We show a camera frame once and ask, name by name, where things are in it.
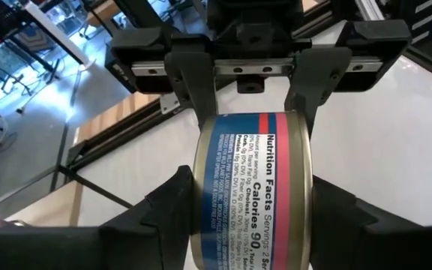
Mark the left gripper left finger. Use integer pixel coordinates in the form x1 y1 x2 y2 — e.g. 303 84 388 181
99 165 195 270

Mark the wooden shelf black frame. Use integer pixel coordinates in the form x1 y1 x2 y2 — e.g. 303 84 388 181
4 163 135 229

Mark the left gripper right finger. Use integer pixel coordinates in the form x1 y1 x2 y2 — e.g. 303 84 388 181
308 175 379 270

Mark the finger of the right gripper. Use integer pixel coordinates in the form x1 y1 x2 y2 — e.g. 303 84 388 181
283 46 353 137
164 50 219 131

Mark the white pole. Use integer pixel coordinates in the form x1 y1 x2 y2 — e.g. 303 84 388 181
24 0 98 73

